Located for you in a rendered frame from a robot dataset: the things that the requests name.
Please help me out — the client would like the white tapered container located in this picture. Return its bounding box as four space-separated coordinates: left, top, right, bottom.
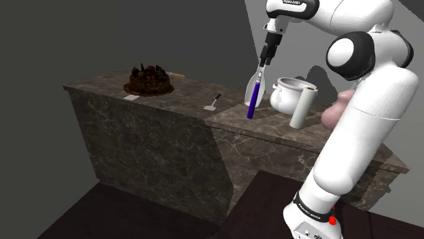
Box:
244 64 267 108

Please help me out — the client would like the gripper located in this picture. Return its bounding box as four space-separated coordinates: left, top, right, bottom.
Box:
259 32 284 69

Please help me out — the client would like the chocolate cake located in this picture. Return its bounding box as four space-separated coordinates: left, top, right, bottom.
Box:
123 62 175 98

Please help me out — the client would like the blue pen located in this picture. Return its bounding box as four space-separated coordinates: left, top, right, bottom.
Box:
246 73 263 120

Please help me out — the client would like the pink vase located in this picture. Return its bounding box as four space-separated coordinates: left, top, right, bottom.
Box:
320 89 355 131

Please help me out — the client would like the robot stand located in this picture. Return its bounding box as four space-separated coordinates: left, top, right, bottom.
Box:
211 170 424 239

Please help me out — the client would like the white paper towel roll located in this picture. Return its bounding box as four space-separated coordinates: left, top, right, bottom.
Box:
289 86 319 130

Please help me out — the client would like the white pot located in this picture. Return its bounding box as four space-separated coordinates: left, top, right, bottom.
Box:
269 76 319 116

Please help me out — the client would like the black-handled white spatula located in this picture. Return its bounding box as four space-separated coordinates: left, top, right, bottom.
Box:
202 93 222 112

